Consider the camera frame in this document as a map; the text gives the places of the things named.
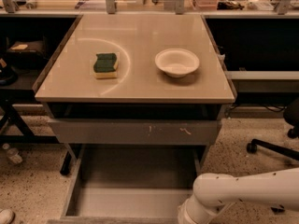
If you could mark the black side table frame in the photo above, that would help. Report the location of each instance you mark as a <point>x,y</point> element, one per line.
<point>21,92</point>

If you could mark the green and yellow sponge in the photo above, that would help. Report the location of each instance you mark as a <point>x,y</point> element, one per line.
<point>106,65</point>

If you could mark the dark box with note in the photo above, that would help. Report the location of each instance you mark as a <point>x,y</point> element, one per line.
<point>26,49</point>

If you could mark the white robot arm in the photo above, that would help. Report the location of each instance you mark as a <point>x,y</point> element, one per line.
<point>212,194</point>

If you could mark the grey top drawer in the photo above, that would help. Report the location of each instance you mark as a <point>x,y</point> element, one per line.
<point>136,131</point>

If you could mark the grey drawer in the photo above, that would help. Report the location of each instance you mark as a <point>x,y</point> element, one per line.
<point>136,131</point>
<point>129,185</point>

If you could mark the white shoe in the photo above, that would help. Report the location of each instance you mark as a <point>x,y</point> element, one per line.
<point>6,216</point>

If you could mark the white paper bowl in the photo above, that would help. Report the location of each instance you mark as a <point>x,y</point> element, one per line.
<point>177,62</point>

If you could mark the black office chair base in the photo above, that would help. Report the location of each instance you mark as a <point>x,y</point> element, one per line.
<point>280,189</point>

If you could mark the clear plastic bottle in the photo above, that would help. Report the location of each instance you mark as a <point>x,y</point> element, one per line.
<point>12,153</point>

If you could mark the grey drawer cabinet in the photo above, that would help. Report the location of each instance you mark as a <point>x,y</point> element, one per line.
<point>70,90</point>

